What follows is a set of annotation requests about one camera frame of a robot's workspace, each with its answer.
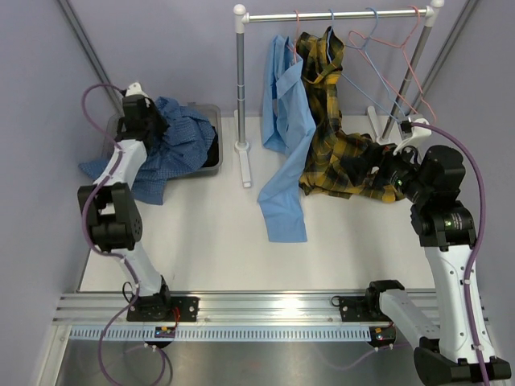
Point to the aluminium frame post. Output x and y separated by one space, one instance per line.
85 43
465 15

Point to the yellow plaid shirt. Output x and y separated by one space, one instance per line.
323 172

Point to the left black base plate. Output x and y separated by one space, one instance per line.
177 309

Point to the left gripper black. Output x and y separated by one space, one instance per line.
162 125

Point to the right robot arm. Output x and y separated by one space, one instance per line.
458 350

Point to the black shirt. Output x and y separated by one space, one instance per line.
212 154

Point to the clear plastic storage bin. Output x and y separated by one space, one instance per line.
212 112

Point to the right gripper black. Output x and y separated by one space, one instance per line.
387 159

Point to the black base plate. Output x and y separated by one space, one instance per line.
177 309
356 309

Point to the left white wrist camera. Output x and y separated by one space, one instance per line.
133 89

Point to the metal clothes rack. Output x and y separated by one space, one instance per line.
242 18

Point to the left aluminium frame post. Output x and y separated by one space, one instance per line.
85 43

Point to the blue hanger for plaid shirt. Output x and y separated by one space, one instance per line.
329 37

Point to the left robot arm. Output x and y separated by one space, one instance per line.
110 217

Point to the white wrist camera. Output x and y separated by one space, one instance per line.
133 89
412 134

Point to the slotted cable duct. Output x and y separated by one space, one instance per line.
224 333

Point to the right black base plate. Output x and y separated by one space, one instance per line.
356 309

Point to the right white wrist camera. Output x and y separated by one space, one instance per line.
412 134

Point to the right aluminium frame post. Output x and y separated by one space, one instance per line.
465 15

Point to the light blue shirt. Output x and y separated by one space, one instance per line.
287 128

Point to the dark blue checked shirt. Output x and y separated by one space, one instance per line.
182 150

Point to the blue hanger for checked shirt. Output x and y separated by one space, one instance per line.
360 43

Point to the aluminium mounting rail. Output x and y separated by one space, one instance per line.
253 308

